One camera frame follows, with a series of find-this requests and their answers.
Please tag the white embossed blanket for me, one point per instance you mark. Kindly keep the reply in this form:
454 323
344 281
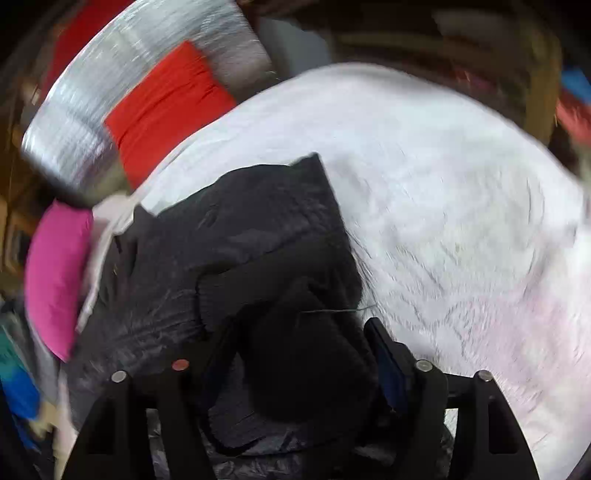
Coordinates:
438 194

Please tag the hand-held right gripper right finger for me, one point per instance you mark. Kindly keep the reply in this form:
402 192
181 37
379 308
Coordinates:
387 364

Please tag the magenta pillow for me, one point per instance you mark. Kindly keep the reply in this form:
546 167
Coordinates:
57 277

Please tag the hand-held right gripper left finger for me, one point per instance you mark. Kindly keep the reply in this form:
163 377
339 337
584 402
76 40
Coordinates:
210 369

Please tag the blue and teal clothes pile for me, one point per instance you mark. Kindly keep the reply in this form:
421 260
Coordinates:
18 369

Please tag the red cushion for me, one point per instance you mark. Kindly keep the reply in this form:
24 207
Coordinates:
166 110

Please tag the red cloth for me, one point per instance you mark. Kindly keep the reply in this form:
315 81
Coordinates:
78 32

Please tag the silver foil mat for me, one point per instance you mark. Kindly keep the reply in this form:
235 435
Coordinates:
120 78

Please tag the black padded jacket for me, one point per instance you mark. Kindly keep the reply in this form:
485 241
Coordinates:
258 258

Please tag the red bag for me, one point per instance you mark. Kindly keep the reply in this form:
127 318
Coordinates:
572 115

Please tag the wooden table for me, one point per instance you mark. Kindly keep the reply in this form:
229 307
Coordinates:
521 60

